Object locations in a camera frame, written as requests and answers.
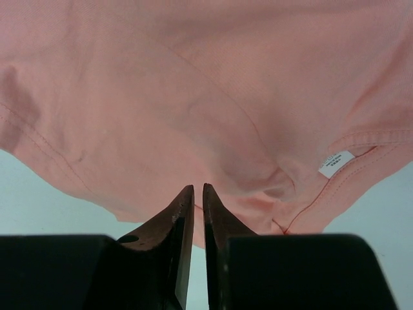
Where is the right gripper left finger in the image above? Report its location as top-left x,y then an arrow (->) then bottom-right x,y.
1,185 -> 194,309

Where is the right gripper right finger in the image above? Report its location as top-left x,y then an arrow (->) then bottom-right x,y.
203,184 -> 397,310

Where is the pink t shirt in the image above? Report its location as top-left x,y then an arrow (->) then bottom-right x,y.
1,1 -> 412,246

